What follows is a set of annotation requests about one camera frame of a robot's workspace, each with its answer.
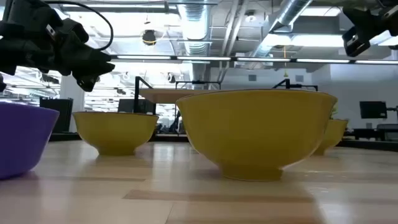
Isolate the black background desk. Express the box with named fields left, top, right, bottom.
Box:
left=353, top=123, right=398, bottom=142

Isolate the black cabinet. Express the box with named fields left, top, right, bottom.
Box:
left=39, top=97, right=74, bottom=134

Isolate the long led light bar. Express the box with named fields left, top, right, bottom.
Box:
left=110, top=55, right=398, bottom=65

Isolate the silver ventilation duct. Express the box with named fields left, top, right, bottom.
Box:
left=177, top=0, right=213, bottom=82
left=248, top=0, right=313, bottom=58

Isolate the white building column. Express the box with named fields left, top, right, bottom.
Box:
left=59, top=74, right=85, bottom=134

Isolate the yellow bowl patterned inside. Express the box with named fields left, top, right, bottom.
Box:
left=72, top=111, right=160, bottom=157
left=175, top=89, right=338, bottom=182
left=312, top=119, right=349, bottom=156

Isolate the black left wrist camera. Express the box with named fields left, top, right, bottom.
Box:
left=60, top=18, right=91, bottom=44

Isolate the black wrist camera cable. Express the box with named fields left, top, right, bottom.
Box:
left=45, top=0, right=114, bottom=52

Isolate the wooden shelf black frame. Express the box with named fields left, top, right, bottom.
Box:
left=134, top=76, right=318, bottom=114

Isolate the black round ceiling device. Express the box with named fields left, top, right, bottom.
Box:
left=142, top=29, right=157, bottom=47

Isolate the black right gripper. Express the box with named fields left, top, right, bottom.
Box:
left=342, top=0, right=398, bottom=58

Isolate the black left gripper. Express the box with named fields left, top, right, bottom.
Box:
left=0, top=0, right=116, bottom=93

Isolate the violet blue plastic bowl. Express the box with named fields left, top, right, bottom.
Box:
left=0, top=101, right=60, bottom=180

